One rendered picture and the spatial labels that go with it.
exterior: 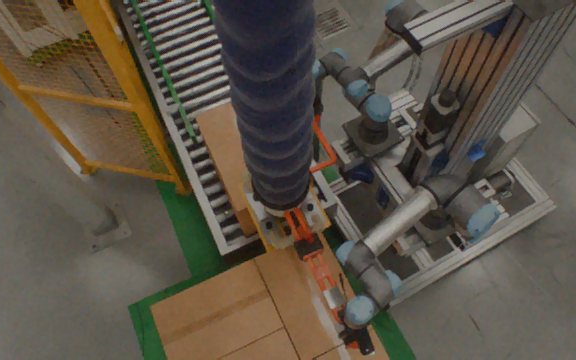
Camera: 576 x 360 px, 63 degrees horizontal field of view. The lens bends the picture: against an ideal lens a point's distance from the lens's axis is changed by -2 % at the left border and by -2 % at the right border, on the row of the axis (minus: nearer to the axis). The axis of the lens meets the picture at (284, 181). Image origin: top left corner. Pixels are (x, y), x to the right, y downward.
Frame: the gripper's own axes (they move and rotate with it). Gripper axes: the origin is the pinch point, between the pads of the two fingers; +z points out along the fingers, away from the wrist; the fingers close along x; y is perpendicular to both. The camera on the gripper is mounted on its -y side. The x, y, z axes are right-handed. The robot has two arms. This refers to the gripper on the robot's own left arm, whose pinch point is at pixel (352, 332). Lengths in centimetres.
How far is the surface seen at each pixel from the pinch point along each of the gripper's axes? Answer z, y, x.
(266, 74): -90, 49, 6
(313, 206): 10, 53, -9
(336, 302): -1.4, 11.7, 0.9
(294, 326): 73, 21, 15
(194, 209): 127, 129, 45
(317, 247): -1.5, 33.3, -1.5
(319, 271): -1.2, 24.6, 1.6
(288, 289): 73, 39, 10
